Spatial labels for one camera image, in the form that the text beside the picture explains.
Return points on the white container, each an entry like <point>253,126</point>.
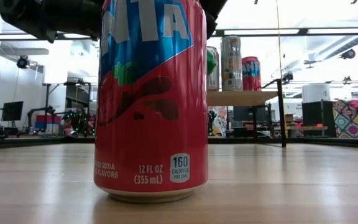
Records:
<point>315,92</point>

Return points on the white orange Celsius can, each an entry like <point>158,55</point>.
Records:
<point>232,62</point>

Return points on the silver Diet Coke can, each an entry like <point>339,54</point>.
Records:
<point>217,83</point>

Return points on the black ceiling camera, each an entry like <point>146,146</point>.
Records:
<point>348,53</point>
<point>23,62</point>

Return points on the colourful patchwork cloth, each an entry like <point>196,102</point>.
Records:
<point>353,119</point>

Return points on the green soda can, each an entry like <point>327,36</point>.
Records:
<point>211,62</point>

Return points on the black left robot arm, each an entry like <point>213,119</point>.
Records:
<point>57,15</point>

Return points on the black aluminium table frame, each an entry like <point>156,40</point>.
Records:
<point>8,142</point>

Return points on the black cabinet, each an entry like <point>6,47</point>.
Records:
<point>315,118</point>

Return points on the black monitor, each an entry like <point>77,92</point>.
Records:
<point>12,110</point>

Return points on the red Fanta can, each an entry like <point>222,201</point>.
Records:
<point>251,74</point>
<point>151,124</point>

